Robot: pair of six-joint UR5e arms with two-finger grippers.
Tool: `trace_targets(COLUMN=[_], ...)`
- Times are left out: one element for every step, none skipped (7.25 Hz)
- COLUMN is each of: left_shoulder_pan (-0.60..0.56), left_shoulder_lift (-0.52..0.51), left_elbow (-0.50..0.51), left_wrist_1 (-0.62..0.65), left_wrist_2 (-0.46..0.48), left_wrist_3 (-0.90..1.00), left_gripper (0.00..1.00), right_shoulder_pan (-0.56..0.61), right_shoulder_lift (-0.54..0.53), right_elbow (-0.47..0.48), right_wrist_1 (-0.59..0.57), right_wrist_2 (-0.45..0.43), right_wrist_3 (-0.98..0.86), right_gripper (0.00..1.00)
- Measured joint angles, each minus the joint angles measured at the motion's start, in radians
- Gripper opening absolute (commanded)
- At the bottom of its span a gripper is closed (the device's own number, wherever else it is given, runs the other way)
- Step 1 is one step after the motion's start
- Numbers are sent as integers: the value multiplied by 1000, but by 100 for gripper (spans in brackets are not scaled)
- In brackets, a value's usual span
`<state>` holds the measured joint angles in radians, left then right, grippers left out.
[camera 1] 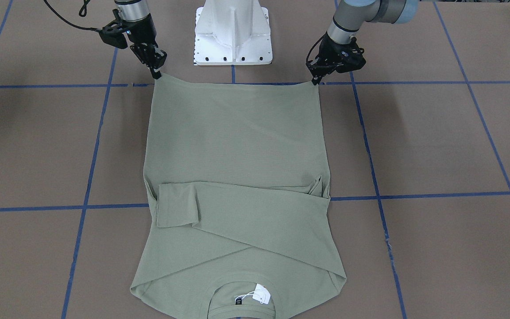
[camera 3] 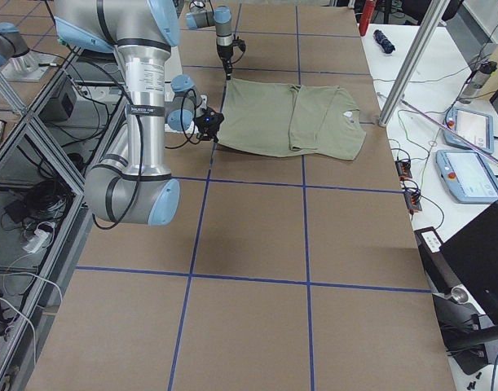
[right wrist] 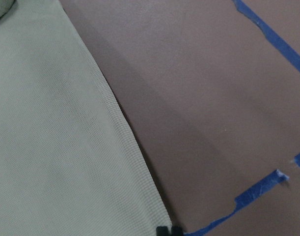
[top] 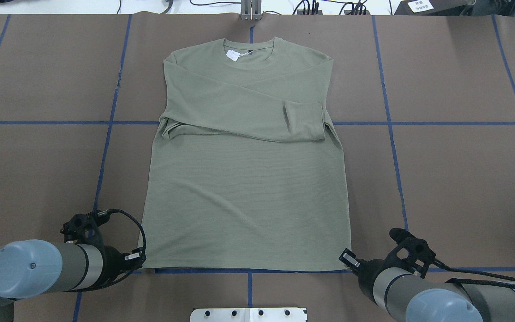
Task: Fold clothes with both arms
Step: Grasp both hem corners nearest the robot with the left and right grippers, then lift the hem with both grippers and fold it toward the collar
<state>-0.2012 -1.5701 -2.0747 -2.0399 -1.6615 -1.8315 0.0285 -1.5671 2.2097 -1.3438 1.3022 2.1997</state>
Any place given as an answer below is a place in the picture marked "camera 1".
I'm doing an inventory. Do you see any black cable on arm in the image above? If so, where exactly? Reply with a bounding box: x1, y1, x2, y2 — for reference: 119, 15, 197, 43
42, 0, 105, 32

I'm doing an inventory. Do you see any white paper price tag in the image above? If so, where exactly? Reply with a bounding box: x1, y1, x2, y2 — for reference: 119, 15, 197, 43
251, 284, 271, 305

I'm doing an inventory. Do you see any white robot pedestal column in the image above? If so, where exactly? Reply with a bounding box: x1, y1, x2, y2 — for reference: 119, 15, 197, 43
193, 0, 273, 66

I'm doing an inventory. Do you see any olive green long-sleeve shirt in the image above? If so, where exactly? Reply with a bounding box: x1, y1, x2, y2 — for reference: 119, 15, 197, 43
130, 74, 347, 319

